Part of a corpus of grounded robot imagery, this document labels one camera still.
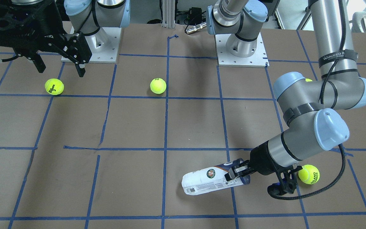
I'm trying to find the tennis ball front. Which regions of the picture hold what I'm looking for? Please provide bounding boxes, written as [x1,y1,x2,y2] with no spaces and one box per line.
[298,165,320,184]

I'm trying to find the aluminium frame post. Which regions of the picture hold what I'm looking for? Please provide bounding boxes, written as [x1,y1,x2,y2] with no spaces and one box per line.
[161,0,176,30]

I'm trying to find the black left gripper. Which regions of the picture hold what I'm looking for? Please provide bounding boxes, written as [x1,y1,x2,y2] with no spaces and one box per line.
[225,142,285,181]

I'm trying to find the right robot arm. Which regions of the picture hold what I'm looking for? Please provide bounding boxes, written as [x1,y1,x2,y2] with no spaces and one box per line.
[0,0,130,77]

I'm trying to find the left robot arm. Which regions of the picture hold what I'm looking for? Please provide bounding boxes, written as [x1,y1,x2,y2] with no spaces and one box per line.
[225,0,366,181]

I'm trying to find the centre tennis ball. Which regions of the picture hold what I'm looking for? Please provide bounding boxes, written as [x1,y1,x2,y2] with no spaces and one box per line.
[150,78,167,94]

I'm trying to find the silver connector plug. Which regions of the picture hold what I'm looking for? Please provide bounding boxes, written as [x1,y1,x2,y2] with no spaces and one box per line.
[185,22,207,35]

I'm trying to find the tennis ball can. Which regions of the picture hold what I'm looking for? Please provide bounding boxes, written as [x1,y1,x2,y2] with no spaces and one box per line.
[181,158,250,195]

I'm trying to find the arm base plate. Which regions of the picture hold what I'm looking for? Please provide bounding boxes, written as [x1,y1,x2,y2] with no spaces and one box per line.
[86,27,122,64]
[215,33,270,68]

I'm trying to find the Wilson tennis ball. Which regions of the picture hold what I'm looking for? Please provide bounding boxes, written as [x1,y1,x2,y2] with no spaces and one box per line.
[44,79,65,95]

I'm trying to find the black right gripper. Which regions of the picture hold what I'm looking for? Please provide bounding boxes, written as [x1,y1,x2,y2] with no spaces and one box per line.
[0,0,92,77]

